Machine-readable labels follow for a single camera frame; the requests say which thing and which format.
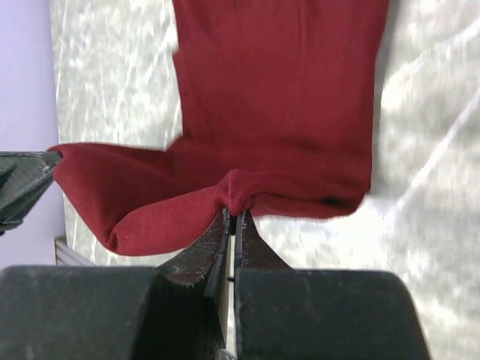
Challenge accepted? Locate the dark red t-shirt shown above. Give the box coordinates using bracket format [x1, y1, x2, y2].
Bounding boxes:
[54, 1, 389, 256]

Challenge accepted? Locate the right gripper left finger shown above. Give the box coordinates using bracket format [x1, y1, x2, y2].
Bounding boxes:
[159, 209, 230, 299]

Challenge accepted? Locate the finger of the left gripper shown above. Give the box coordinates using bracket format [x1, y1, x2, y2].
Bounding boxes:
[0, 151, 62, 234]

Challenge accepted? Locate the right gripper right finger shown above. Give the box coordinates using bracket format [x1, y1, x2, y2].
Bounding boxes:
[234, 210, 291, 278]

